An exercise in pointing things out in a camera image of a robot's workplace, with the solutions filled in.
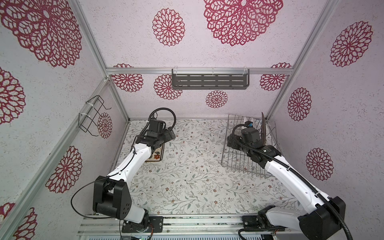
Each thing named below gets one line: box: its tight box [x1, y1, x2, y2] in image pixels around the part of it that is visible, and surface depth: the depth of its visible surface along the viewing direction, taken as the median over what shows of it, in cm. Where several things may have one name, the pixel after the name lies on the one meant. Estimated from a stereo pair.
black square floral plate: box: [145, 143, 165, 162], surface depth 99 cm
